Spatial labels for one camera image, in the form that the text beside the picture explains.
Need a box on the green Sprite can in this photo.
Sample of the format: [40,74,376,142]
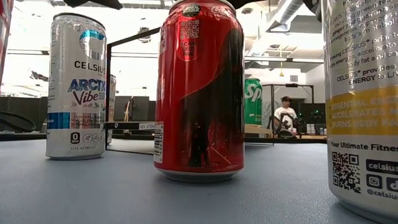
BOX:
[244,77,264,126]

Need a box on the red Coca-Cola Star Wars can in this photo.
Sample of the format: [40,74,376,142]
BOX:
[153,0,246,184]

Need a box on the black cabinet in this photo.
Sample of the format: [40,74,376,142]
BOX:
[113,95,155,123]

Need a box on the person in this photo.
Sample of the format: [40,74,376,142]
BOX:
[273,95,300,138]

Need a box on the white Celsius can black lid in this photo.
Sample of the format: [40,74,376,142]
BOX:
[107,74,117,146]

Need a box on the dark ceiling fixture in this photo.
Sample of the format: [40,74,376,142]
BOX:
[137,26,150,44]

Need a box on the background wooden workbench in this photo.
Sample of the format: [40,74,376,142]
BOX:
[298,133,327,140]

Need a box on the Celsius Arctic Vibe can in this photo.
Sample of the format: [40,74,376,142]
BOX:
[45,12,108,161]

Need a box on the white Celsius can yellow band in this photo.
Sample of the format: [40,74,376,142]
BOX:
[322,0,398,224]

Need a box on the black background metal frame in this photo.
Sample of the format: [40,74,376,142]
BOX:
[262,82,315,105]

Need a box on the silver ventilation duct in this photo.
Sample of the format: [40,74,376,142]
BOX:
[266,0,312,32]

